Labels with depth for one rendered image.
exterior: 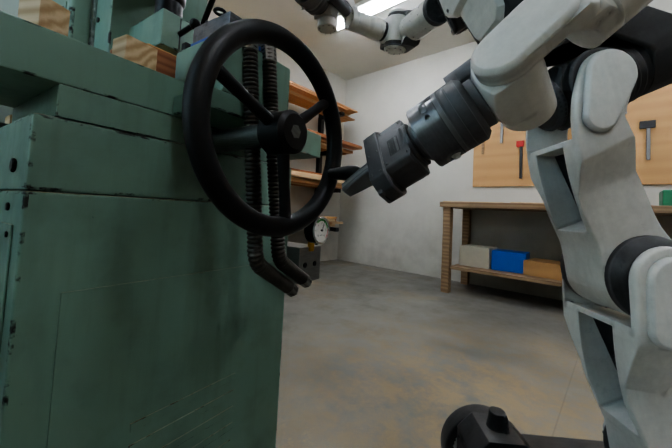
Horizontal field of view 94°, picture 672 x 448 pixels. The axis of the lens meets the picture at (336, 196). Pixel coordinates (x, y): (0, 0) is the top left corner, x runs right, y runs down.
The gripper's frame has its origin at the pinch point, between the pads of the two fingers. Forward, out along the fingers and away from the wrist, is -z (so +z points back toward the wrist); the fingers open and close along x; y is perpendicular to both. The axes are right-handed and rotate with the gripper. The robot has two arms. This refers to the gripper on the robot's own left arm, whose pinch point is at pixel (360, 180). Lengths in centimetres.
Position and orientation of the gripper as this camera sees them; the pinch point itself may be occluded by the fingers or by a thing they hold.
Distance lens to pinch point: 47.3
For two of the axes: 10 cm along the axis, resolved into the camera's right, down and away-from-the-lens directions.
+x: -0.5, -7.2, 6.9
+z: 7.5, -4.9, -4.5
